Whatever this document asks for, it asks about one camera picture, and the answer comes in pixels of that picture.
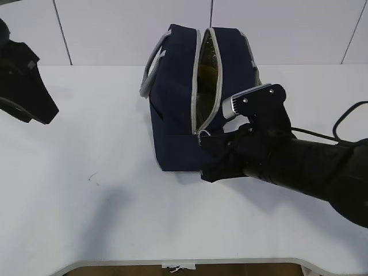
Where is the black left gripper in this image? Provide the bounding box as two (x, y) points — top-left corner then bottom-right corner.
(1, 20), (59, 125)

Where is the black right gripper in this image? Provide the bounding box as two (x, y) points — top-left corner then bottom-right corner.
(200, 84), (293, 183)

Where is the navy blue lunch bag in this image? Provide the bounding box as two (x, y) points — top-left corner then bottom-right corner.
(139, 24), (260, 172)

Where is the yellow pear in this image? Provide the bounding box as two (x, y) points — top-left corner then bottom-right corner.
(197, 64), (218, 93)

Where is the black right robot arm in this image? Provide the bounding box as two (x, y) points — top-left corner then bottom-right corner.
(198, 84), (367, 227)

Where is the white tape on table edge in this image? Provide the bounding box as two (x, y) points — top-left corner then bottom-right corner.
(162, 261), (196, 273)

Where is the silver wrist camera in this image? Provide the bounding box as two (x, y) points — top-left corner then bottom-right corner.
(222, 83), (271, 119)

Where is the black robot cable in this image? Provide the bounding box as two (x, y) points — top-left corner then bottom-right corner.
(290, 100), (368, 144)

